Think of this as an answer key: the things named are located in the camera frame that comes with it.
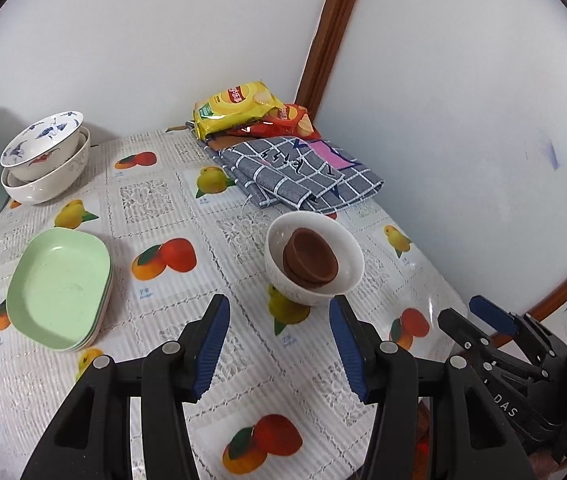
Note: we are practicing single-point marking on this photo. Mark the green plate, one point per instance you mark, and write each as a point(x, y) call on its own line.
point(58, 280)

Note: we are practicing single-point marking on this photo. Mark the small white bowl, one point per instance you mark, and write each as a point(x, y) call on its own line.
point(343, 255)

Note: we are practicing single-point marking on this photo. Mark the small brown bowl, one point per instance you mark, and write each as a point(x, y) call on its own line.
point(311, 255)

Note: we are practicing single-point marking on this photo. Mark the white bowl with painted pattern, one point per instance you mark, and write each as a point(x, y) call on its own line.
point(38, 145)

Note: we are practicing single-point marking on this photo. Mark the red chip bag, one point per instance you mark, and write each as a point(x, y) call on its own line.
point(288, 120)

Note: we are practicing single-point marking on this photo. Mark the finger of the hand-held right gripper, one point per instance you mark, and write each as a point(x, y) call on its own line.
point(493, 315)
point(463, 332)

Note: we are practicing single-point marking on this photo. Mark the brown wooden trim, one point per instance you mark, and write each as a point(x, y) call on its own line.
point(558, 305)
point(331, 35)

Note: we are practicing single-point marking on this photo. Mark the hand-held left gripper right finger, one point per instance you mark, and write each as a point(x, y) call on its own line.
point(348, 350)

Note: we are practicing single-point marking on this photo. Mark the fruit print lace tablecloth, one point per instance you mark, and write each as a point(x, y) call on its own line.
point(173, 200)

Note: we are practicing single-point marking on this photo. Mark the grey checked cloth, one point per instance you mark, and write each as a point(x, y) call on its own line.
point(293, 175)

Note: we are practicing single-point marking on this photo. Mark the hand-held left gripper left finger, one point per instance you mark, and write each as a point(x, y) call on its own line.
point(211, 355)

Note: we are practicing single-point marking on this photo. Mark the yellow chip bag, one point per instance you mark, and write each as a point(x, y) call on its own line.
point(233, 107)

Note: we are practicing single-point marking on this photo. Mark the large white bowl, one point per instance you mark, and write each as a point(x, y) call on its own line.
point(48, 185)

